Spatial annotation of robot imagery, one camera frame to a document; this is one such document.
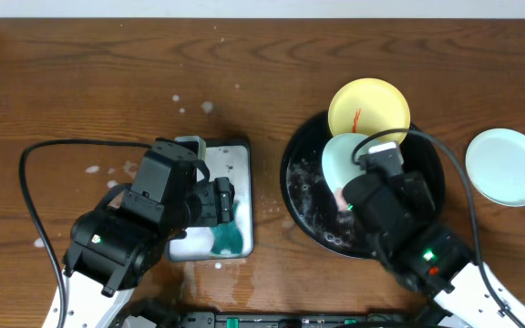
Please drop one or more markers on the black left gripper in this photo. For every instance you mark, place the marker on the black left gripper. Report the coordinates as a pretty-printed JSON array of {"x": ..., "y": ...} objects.
[{"x": 221, "y": 200}]

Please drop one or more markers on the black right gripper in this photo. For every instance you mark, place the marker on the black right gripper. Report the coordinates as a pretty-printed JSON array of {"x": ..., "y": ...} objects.
[{"x": 416, "y": 183}]

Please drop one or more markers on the light blue plate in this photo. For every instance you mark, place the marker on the light blue plate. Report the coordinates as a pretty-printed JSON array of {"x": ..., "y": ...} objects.
[{"x": 337, "y": 165}]

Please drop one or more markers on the green yellow sponge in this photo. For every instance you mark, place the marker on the green yellow sponge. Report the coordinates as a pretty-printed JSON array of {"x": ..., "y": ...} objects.
[{"x": 227, "y": 238}]

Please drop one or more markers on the pale green plate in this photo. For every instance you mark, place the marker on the pale green plate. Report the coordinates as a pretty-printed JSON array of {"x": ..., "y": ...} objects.
[{"x": 495, "y": 163}]

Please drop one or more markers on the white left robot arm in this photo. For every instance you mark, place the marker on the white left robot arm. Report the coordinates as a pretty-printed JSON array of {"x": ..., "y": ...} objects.
[{"x": 80, "y": 300}]

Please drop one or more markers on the round black tray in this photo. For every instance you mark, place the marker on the round black tray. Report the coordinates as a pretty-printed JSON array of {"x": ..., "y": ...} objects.
[{"x": 312, "y": 204}]

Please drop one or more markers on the rectangular soapy water tray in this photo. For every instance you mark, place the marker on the rectangular soapy water tray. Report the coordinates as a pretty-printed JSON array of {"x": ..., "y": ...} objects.
[{"x": 231, "y": 159}]

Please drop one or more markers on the yellow plate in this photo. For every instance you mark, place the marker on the yellow plate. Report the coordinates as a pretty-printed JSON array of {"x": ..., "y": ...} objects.
[{"x": 367, "y": 106}]

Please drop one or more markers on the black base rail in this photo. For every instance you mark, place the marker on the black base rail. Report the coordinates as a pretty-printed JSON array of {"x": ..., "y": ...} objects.
[{"x": 265, "y": 320}]

